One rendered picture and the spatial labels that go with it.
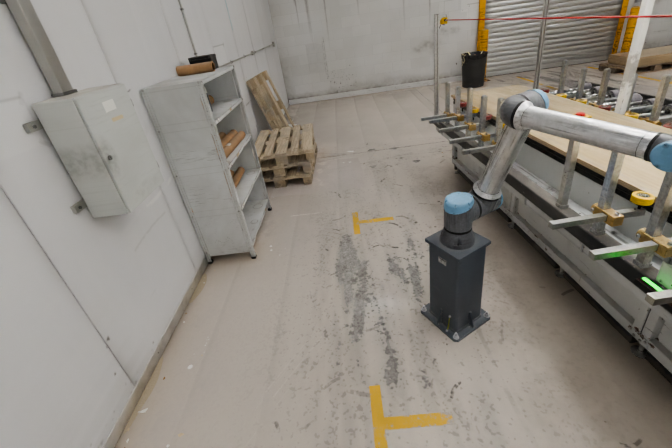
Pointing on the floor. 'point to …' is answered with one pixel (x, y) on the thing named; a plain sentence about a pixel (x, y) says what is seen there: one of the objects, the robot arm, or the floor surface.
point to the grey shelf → (173, 93)
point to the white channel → (641, 26)
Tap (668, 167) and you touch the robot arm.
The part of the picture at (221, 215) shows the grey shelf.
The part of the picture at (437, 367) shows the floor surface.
